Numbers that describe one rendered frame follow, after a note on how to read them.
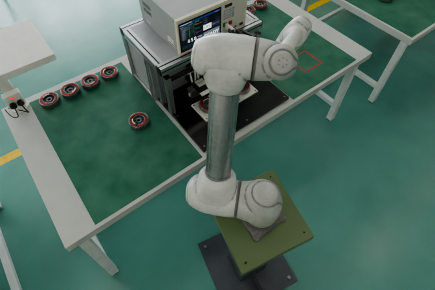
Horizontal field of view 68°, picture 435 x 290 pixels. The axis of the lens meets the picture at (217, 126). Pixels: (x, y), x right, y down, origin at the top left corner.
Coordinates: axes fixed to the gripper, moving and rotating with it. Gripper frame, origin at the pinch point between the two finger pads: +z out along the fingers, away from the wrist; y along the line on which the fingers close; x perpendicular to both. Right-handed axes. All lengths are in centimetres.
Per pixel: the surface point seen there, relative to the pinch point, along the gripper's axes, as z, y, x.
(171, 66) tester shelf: 1.4, -35.9, -7.6
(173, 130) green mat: -8, -46, -43
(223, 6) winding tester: 4.4, -1.6, 11.1
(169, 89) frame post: -0.1, -40.1, -20.5
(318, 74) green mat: -27, 54, -43
